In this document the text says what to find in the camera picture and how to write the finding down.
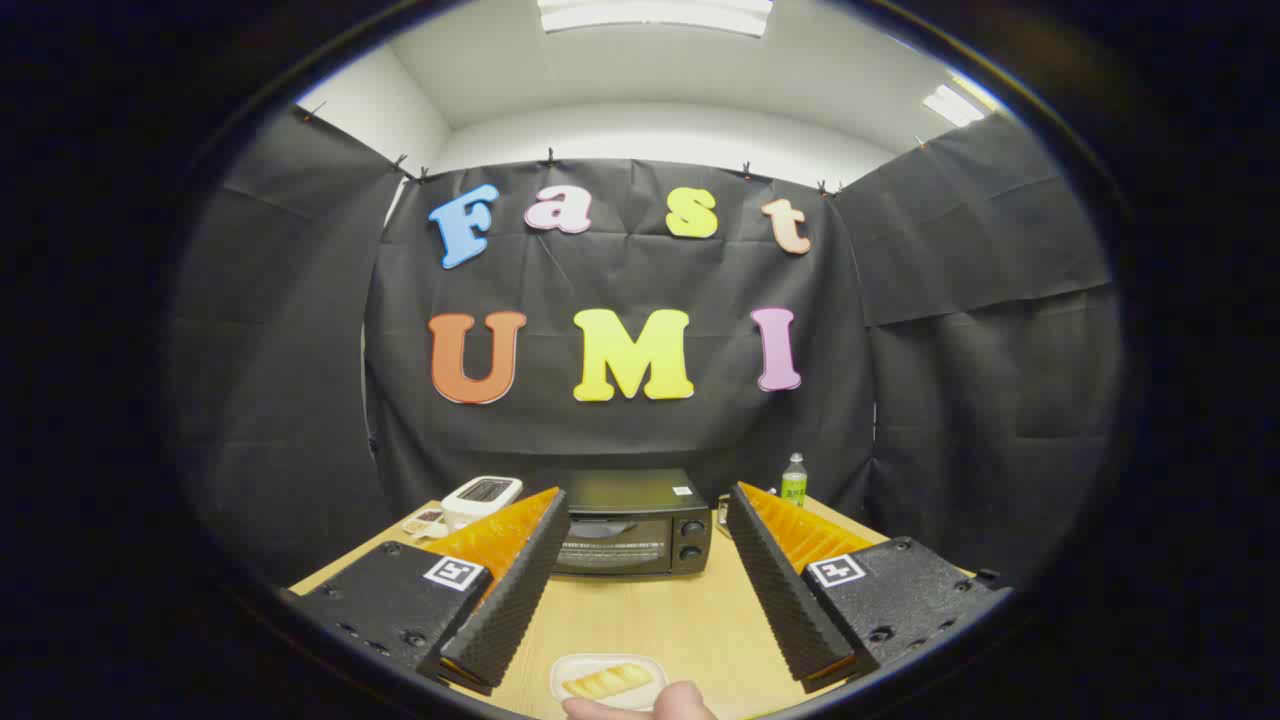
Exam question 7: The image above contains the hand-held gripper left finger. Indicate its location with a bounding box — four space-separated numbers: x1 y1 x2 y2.
285 487 572 698

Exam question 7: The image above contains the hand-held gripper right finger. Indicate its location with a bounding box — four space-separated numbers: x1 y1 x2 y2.
725 482 1013 695

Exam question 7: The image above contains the black toaster oven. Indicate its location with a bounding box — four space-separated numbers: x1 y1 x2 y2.
540 468 714 580

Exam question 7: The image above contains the golden bread roll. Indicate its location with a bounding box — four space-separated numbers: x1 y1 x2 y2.
562 663 654 699

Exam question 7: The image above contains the white bread toaster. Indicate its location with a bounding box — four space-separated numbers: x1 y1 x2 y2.
441 476 524 532

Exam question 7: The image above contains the white rectangular plate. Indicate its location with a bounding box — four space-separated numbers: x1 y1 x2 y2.
549 653 668 712

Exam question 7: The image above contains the small ceiling light panel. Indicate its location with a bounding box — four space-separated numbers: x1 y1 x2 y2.
922 84 986 128

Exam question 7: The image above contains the large ceiling light panel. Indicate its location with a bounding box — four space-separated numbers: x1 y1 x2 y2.
537 0 774 39

